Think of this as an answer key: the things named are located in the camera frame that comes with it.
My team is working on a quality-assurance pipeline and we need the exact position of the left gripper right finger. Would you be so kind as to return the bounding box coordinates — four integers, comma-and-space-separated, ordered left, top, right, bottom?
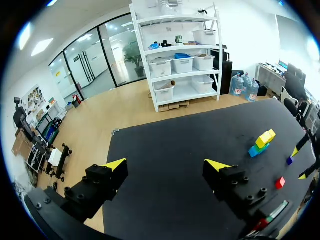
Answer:
202, 158, 269, 219

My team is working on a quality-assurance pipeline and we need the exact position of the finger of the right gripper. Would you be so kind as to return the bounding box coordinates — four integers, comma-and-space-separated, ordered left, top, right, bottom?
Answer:
297, 163, 320, 181
291, 129, 311, 158

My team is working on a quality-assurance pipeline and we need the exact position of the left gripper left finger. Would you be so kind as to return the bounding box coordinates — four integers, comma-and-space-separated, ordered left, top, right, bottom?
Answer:
63, 157, 129, 223

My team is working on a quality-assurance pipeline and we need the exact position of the red cube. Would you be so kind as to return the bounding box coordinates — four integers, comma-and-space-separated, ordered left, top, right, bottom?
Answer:
275, 176, 286, 190

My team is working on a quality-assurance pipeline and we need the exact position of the blue cube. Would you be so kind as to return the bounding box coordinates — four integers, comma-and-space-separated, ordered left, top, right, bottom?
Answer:
258, 143, 271, 155
248, 145, 261, 158

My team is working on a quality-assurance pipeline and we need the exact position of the person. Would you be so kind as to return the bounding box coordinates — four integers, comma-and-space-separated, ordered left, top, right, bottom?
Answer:
284, 63, 308, 102

